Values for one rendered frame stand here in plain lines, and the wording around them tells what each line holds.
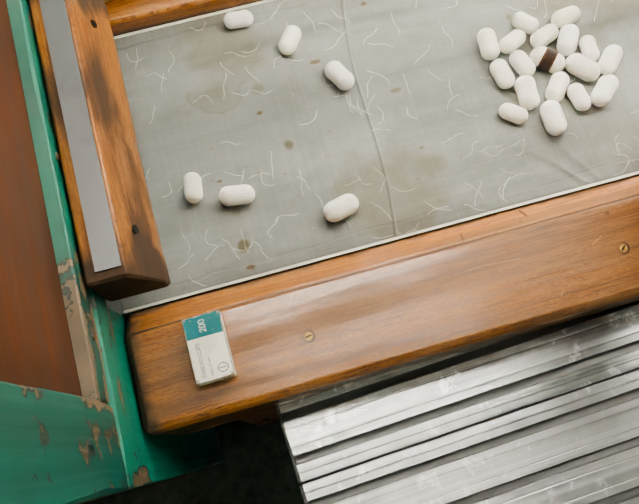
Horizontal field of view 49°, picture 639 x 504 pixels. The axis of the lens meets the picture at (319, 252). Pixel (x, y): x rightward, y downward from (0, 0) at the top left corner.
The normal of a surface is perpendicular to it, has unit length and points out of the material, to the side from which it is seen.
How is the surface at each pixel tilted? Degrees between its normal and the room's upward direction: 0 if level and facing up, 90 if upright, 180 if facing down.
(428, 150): 0
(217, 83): 0
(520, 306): 0
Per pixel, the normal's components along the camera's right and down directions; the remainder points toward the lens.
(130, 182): 0.89, -0.34
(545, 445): 0.00, -0.25
